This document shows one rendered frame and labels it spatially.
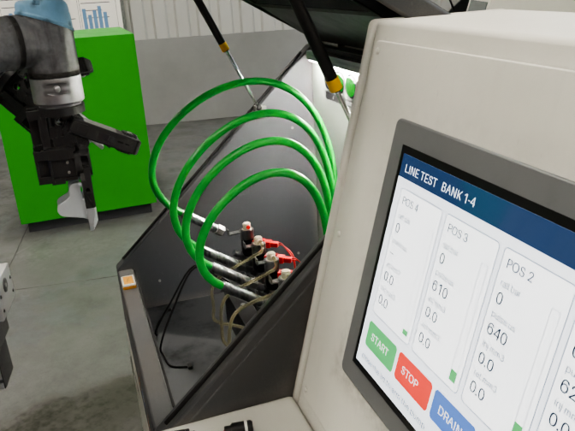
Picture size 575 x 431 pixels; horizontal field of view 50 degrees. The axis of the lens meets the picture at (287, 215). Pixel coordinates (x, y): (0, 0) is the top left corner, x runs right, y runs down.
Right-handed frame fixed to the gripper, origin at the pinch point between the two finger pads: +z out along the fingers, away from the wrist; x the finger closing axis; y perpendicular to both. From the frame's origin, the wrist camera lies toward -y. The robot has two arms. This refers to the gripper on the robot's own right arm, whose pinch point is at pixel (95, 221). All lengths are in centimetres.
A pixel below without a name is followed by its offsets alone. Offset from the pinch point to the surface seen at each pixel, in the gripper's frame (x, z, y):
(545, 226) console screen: 64, -16, -35
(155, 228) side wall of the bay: -43.0, 20.0, -13.8
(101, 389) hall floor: -134, 124, 9
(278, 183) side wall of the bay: -43, 13, -46
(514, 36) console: 52, -30, -40
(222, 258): -3.1, 12.6, -21.6
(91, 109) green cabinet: -340, 42, -11
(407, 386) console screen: 52, 6, -29
